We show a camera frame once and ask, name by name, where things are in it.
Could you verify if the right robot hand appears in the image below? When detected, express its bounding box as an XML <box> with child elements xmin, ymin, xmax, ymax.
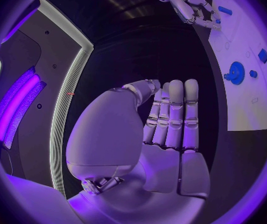
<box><xmin>169</xmin><ymin>0</ymin><xmax>223</xmax><ymax>30</ymax></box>

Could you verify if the blue gear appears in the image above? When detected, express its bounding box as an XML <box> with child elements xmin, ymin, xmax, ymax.
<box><xmin>223</xmin><ymin>61</ymin><xmax>247</xmax><ymax>86</ymax></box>

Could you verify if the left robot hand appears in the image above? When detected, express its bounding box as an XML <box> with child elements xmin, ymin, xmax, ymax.
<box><xmin>65</xmin><ymin>78</ymin><xmax>211</xmax><ymax>224</ymax></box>

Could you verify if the long blue cylinder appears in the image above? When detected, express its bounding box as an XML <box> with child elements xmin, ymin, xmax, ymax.
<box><xmin>217</xmin><ymin>5</ymin><xmax>233</xmax><ymax>16</ymax></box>

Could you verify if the white task board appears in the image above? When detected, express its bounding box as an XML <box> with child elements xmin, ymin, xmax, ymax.
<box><xmin>207</xmin><ymin>0</ymin><xmax>267</xmax><ymax>131</ymax></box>

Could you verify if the blue block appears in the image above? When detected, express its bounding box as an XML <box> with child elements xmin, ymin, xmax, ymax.
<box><xmin>257</xmin><ymin>48</ymin><xmax>267</xmax><ymax>64</ymax></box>

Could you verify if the glowing light bar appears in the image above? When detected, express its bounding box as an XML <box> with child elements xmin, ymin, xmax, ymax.
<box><xmin>0</xmin><ymin>74</ymin><xmax>41</xmax><ymax>141</ymax></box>

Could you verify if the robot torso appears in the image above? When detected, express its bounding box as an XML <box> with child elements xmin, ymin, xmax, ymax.
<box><xmin>0</xmin><ymin>0</ymin><xmax>95</xmax><ymax>198</ymax></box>

